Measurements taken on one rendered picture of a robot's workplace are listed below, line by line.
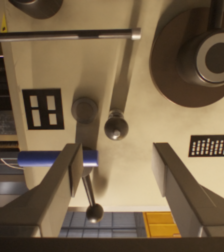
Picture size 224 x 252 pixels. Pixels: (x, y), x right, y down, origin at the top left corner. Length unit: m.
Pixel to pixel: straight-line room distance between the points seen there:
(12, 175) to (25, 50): 1.06
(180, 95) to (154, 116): 0.06
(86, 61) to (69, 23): 0.06
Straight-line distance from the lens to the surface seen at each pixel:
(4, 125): 1.18
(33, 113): 0.34
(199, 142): 0.36
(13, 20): 0.35
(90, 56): 0.31
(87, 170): 0.31
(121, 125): 0.22
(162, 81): 0.29
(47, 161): 0.29
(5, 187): 1.40
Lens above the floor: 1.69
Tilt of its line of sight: 1 degrees up
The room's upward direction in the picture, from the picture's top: 91 degrees counter-clockwise
